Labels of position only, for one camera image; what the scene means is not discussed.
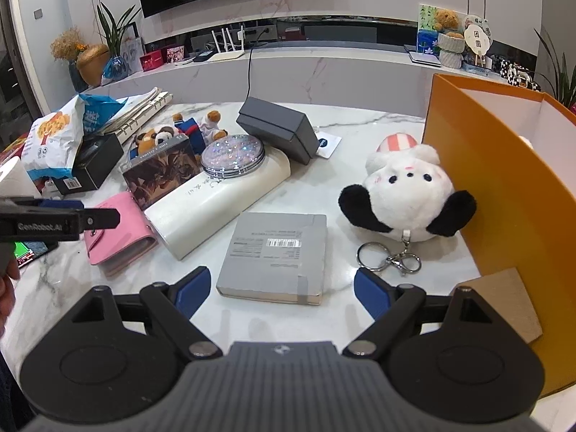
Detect picture frame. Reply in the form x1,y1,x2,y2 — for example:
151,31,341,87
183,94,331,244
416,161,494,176
119,22,145,73

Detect white box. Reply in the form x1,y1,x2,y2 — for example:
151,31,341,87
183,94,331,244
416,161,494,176
0,157,44,199

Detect red box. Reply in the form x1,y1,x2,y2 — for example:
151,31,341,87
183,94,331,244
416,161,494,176
139,50,168,72

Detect round paper fan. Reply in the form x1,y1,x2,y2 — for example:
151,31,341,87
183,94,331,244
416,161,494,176
463,13,494,66

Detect black white checkered bag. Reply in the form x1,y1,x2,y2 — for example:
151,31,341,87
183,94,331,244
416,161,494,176
490,54,541,92

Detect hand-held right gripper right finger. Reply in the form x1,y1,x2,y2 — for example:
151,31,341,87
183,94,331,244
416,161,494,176
342,268,491,361

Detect green leafy plant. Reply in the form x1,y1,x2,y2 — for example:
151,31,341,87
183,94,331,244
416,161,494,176
96,2,143,57

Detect golden round vase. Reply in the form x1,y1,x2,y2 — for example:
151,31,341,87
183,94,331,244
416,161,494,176
76,44,111,86

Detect potted long-leaf plant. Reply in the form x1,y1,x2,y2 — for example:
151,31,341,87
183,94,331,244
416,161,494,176
533,27,576,109

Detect white cream tube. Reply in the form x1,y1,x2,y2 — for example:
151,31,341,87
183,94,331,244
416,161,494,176
310,128,343,159

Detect power strip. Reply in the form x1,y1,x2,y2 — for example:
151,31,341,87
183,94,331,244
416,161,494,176
243,24,278,39

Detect black cable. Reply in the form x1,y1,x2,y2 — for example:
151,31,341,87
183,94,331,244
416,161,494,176
244,31,271,100

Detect dark vase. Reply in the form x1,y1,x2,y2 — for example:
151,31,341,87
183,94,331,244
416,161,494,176
67,60,89,93

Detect white oblong case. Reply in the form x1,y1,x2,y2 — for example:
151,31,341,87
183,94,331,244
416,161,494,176
144,146,292,261

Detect sparkly round compact mirror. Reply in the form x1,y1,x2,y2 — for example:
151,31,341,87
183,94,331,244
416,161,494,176
201,134,266,176

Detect person's left hand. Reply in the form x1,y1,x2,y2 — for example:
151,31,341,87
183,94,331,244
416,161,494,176
0,252,21,338

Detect orange cardboard box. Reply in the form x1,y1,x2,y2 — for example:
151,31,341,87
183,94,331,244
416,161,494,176
422,73,576,399

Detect small brown bear plush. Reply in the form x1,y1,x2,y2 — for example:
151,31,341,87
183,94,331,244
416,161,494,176
198,110,229,145

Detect red packet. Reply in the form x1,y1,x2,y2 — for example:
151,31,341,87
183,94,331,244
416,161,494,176
0,137,28,163

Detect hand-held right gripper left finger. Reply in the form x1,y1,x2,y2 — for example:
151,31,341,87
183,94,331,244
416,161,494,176
67,266,223,361

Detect brown cardboard piece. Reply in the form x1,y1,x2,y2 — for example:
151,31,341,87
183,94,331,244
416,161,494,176
449,267,543,348

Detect pink wallet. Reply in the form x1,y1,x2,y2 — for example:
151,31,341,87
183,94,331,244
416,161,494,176
83,191,158,278

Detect blue glass vase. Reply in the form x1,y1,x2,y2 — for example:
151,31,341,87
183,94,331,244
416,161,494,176
103,54,131,83

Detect grey notebook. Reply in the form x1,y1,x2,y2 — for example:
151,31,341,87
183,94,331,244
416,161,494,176
216,211,328,306

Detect white blue snack bag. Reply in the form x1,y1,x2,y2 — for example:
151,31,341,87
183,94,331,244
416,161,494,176
20,94,129,181

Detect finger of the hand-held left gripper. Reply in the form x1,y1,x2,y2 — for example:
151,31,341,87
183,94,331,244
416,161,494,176
79,207,121,234
39,198,86,211

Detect dark grey gift box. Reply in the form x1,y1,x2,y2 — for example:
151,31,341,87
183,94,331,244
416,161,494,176
236,96,320,165

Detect small plush toys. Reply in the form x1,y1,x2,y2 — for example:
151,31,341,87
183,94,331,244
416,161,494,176
134,114,203,156

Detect painted picture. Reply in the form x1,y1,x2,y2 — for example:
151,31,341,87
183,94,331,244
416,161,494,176
417,4,446,55

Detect white router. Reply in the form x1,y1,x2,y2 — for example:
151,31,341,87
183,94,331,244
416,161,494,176
209,27,246,62

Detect black box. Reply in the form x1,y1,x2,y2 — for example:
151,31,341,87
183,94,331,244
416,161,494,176
51,132,125,195

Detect printed card box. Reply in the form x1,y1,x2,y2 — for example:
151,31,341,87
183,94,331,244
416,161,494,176
121,132,202,211

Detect panda plush keychain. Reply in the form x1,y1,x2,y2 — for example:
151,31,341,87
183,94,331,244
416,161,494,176
338,132,478,276

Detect grey laptop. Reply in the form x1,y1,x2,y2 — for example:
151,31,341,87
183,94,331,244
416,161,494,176
407,49,443,68

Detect dried yellow flowers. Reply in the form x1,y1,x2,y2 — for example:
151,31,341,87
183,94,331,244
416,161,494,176
49,27,87,62

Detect brown teddy bear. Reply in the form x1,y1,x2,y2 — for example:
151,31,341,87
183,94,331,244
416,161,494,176
432,8,462,35

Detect ring binder with papers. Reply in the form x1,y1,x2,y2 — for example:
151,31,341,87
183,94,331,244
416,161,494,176
96,86,174,145

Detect white marble tv console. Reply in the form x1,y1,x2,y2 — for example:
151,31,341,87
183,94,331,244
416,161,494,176
67,11,576,118

